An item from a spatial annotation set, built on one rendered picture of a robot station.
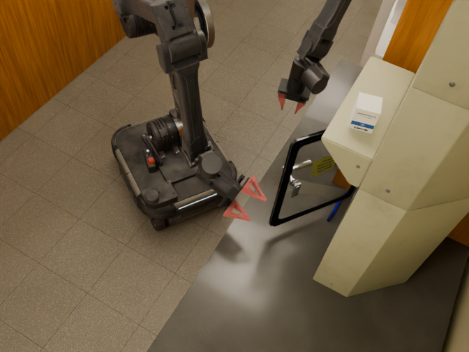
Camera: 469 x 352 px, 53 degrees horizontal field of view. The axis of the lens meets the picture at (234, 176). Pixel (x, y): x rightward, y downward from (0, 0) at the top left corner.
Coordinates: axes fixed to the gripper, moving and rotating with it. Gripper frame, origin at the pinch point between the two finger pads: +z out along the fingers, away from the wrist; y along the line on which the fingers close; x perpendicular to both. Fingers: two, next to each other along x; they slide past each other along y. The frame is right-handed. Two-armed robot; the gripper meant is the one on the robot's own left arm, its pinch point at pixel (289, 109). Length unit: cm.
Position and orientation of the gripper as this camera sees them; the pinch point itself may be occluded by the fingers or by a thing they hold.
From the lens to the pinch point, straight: 160.4
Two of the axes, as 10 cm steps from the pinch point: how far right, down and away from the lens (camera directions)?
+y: 9.6, 2.7, -0.7
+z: -1.2, 6.4, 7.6
